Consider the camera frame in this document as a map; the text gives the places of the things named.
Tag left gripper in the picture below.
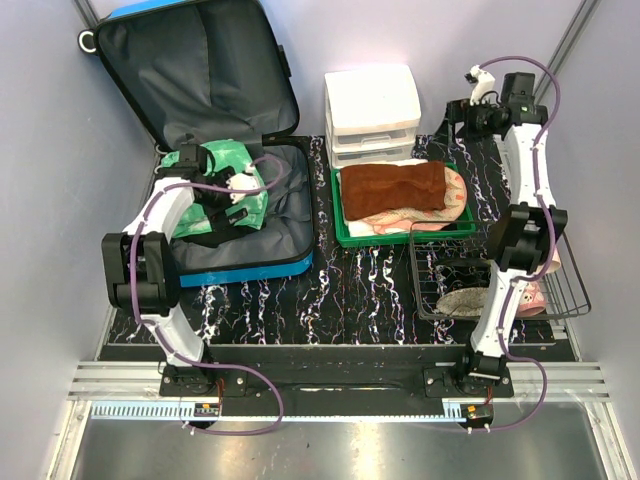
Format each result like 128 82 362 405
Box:
196 167 247 231

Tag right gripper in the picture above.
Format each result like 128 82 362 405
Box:
428 97 498 147

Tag green white patterned garment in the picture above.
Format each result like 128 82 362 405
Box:
172 139 268 248

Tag pink mesh patterned pouch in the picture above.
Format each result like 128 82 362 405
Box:
362 167 467 235

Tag brown suede cloth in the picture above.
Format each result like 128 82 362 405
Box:
339 161 446 221

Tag blue fish-print suitcase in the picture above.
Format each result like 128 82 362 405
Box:
78 1 317 287

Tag white towel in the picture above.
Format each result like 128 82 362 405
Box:
343 159 426 238

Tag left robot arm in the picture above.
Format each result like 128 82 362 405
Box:
101 140 263 396

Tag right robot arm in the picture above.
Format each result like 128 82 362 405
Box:
451 66 568 397

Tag green plastic tray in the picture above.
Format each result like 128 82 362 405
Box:
331 163 478 248

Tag white plastic drawer unit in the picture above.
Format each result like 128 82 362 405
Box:
324 64 421 169

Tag speckled grey plate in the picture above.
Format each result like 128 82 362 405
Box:
436 287 488 317

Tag pink patterned cup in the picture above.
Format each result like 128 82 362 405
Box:
517 282 547 318

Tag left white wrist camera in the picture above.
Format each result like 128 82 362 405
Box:
227 163 263 204

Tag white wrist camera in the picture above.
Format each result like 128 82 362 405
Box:
227 163 263 204
465 65 495 106

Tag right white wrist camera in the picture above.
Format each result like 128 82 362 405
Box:
465 65 495 106

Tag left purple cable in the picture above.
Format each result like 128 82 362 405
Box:
128 153 287 436

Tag black wire basket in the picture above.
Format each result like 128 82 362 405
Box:
409 221 591 321

